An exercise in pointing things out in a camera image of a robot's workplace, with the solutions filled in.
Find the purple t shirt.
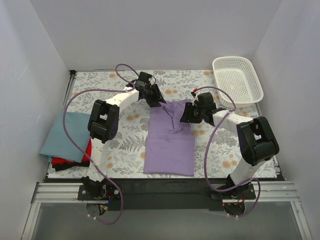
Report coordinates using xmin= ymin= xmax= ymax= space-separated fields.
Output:
xmin=143 ymin=99 xmax=196 ymax=177

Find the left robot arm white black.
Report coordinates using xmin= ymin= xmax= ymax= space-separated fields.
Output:
xmin=81 ymin=71 xmax=166 ymax=200

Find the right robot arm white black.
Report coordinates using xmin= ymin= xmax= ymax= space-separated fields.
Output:
xmin=180 ymin=89 xmax=280 ymax=199

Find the white plastic perforated basket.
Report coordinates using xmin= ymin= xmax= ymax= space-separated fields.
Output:
xmin=212 ymin=56 xmax=264 ymax=108

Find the floral patterned table mat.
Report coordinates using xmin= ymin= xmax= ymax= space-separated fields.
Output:
xmin=47 ymin=69 xmax=278 ymax=179

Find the folded teal t shirt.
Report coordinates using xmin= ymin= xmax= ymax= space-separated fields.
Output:
xmin=39 ymin=111 xmax=90 ymax=161

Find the folded red t shirt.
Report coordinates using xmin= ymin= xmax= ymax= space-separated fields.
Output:
xmin=50 ymin=152 xmax=90 ymax=168

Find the folded black t shirt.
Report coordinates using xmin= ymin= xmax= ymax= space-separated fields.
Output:
xmin=51 ymin=160 xmax=90 ymax=172

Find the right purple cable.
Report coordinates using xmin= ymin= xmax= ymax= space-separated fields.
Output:
xmin=192 ymin=86 xmax=263 ymax=219

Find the purple cable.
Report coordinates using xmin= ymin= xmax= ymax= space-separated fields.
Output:
xmin=62 ymin=63 xmax=143 ymax=225
xmin=192 ymin=86 xmax=263 ymax=219

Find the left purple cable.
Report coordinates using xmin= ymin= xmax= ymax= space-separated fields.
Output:
xmin=62 ymin=63 xmax=143 ymax=225

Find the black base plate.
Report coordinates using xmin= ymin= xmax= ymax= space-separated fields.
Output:
xmin=77 ymin=177 xmax=256 ymax=211

